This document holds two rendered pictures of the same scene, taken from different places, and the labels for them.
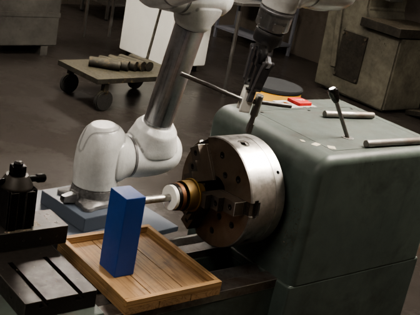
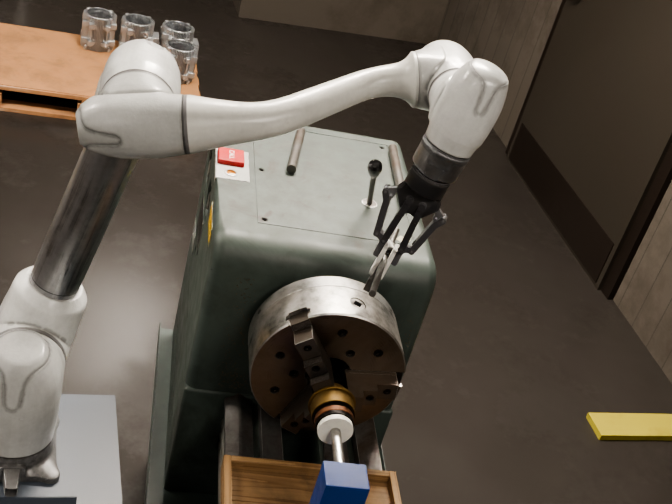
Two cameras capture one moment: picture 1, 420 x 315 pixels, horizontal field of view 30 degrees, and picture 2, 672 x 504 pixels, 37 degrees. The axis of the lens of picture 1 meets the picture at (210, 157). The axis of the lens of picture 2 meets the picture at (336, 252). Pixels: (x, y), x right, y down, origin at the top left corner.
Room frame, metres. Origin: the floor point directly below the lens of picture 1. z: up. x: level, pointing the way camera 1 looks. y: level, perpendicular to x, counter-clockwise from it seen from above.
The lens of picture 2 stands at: (1.40, 1.39, 2.37)
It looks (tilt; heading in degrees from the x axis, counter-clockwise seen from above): 33 degrees down; 297
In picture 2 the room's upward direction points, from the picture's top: 16 degrees clockwise
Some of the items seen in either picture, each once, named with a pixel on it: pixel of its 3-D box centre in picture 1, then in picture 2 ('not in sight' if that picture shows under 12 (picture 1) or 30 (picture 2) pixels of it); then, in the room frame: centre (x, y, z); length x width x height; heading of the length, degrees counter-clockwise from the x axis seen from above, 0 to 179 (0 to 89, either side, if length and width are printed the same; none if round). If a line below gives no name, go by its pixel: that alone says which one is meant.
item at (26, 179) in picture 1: (16, 180); not in sight; (1.74, 0.45, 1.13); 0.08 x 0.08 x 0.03
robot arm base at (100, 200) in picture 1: (89, 191); (13, 447); (2.47, 0.38, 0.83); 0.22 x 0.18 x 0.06; 139
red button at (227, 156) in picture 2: (299, 102); (230, 158); (2.55, -0.26, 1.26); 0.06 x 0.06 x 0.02; 41
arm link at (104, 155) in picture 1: (101, 153); (18, 385); (2.50, 0.36, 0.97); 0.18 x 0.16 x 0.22; 131
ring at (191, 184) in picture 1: (186, 195); (332, 409); (1.99, 0.04, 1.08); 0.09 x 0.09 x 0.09; 41
